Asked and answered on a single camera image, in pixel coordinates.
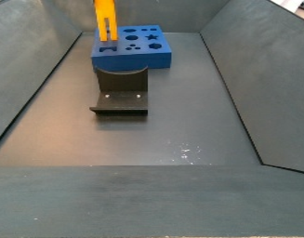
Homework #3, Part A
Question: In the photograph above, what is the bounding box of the blue foam shape board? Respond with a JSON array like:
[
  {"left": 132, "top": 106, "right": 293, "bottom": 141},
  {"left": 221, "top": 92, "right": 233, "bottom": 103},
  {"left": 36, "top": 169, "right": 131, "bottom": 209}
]
[{"left": 90, "top": 25, "right": 171, "bottom": 72}]

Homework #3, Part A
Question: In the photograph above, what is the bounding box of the black curved stand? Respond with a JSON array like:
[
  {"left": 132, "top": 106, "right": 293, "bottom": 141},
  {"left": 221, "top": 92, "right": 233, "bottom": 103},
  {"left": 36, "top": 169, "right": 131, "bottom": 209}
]
[{"left": 89, "top": 68, "right": 148, "bottom": 114}]

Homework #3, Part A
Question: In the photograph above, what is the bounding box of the yellow double-square block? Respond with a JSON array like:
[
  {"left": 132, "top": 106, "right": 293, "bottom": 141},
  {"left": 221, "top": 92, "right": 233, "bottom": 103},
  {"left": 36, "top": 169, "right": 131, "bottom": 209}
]
[{"left": 93, "top": 0, "right": 117, "bottom": 42}]

